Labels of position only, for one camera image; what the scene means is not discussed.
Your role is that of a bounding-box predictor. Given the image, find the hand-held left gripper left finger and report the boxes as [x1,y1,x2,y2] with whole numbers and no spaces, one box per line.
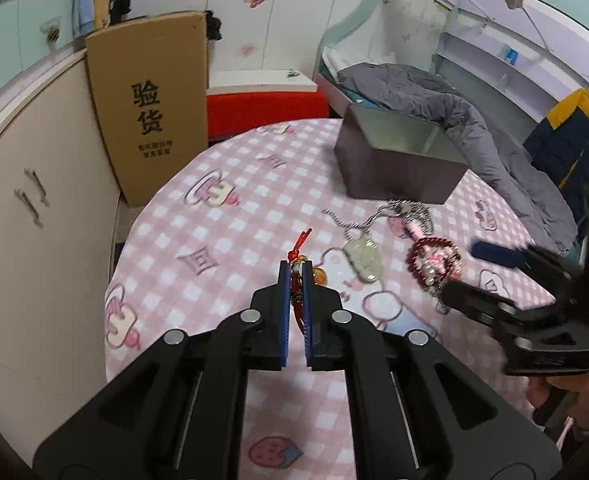
[33,260,291,480]

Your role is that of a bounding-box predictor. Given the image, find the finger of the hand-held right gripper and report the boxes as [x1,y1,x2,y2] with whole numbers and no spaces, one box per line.
[441,280,520,333]
[469,241,582,286]

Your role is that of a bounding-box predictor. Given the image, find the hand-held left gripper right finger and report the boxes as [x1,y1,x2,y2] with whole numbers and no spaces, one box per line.
[301,260,562,480]

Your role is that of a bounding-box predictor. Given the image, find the red cord charm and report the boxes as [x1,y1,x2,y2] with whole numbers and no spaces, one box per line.
[287,229,327,342]

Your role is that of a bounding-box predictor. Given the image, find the pink checked tablecloth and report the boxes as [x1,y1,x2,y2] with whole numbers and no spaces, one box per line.
[104,117,575,480]

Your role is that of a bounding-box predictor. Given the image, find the grey quilt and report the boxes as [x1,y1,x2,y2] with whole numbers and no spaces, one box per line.
[337,63,581,255]

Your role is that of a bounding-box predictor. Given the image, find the grey metal box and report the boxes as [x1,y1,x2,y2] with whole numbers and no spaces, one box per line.
[333,104,470,205]

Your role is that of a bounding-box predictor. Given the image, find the yellow and navy jacket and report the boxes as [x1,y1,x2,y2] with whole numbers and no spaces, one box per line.
[523,87,589,196]

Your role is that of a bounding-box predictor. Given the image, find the red box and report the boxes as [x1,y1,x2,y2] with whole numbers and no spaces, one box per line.
[207,91,330,142]

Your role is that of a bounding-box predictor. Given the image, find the brown cardboard box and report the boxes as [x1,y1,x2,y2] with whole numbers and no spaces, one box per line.
[84,10,209,208]

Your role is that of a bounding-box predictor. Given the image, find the white cabinet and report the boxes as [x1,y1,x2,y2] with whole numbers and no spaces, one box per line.
[0,50,125,466]

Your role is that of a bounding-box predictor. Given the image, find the pink pearl bracelet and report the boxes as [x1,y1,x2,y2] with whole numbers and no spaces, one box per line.
[418,254,451,295]

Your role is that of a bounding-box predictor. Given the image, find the jade pendant necklace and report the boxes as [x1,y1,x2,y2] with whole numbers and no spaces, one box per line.
[323,207,386,285]

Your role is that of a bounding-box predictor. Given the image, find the red bead bracelet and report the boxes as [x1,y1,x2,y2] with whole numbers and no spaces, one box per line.
[405,236,463,282]

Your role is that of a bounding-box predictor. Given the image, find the pink charm keychain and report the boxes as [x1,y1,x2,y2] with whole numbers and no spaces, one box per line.
[369,199,436,242]

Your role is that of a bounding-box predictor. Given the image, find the white wall shelf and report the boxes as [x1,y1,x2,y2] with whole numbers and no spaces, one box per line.
[431,22,582,128]

